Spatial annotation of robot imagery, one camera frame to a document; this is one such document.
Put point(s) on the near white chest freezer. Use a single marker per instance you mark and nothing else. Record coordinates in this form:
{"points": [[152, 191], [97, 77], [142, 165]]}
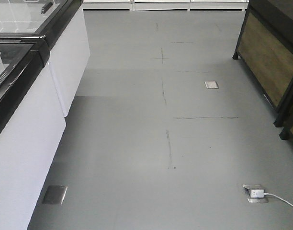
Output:
{"points": [[31, 126]]}

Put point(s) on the white power adapter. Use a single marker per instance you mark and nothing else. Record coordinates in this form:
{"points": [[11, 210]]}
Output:
{"points": [[256, 193]]}

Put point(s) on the closed steel floor plate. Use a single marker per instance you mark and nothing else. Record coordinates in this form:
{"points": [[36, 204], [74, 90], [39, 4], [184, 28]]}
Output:
{"points": [[55, 195]]}

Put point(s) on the open floor socket box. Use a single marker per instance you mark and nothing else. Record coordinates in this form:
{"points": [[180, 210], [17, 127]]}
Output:
{"points": [[254, 200]]}

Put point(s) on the white chest freezer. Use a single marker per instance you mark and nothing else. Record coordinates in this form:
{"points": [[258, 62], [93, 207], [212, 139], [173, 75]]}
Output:
{"points": [[59, 23], [31, 126]]}

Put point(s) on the far white chest freezer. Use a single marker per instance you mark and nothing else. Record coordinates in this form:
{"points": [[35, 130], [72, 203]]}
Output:
{"points": [[59, 23]]}

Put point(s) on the wooden black-framed display stand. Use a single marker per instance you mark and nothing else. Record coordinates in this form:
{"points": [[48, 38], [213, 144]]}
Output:
{"points": [[265, 44]]}

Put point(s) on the white shelf unit base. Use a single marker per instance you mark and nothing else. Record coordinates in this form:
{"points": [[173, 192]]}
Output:
{"points": [[153, 5]]}

